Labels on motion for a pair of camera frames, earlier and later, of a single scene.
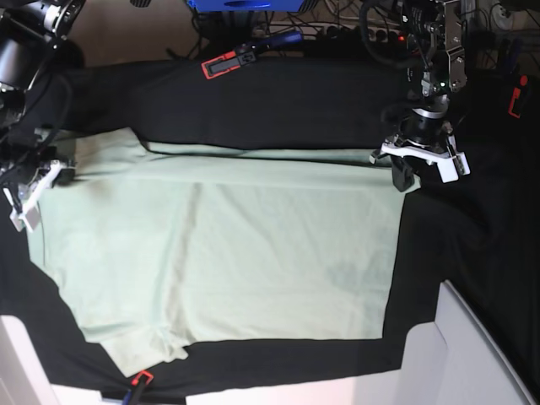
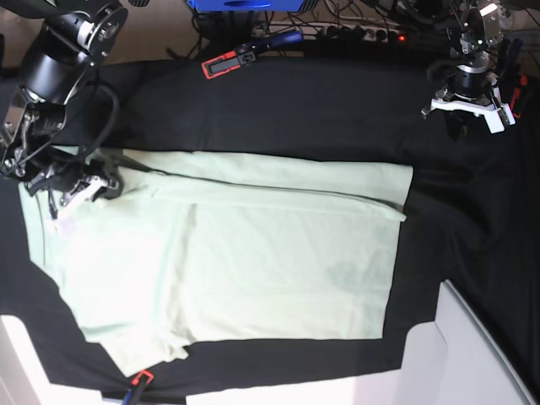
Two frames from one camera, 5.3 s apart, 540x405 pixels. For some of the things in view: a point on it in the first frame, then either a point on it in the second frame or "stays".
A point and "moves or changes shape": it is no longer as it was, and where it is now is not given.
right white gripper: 451,166 → 498,114
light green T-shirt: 153,247 moves or changes shape
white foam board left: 24,380 stays
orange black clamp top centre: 224,62 stays
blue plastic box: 281,6 stays
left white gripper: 29,214 → 82,189
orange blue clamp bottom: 138,383 stays
